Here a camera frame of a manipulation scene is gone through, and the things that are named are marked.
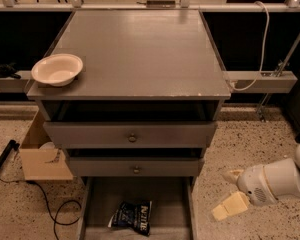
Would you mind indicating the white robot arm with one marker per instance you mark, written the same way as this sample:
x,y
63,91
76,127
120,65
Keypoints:
x,y
283,177

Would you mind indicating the grey wooden drawer cabinet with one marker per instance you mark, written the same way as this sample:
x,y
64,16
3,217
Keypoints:
x,y
137,68

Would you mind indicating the top grey drawer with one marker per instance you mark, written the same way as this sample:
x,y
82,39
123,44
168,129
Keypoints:
x,y
130,135

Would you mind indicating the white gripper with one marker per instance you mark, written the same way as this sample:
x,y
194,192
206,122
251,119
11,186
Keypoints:
x,y
253,185

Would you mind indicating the black object on rail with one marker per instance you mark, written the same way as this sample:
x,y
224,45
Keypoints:
x,y
7,70

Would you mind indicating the cardboard box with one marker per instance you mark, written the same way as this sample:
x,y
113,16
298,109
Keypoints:
x,y
41,160

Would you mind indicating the white bowl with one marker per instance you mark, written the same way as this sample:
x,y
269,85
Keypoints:
x,y
57,70

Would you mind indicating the black pole on floor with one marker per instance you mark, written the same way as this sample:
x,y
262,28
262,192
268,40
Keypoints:
x,y
12,145

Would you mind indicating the blue chip bag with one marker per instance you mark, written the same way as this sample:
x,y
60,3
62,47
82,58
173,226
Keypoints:
x,y
134,216

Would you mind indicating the middle grey drawer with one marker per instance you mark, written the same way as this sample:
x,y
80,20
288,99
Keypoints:
x,y
135,167

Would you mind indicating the bottom grey open drawer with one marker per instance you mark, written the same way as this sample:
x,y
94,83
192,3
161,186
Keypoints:
x,y
172,215

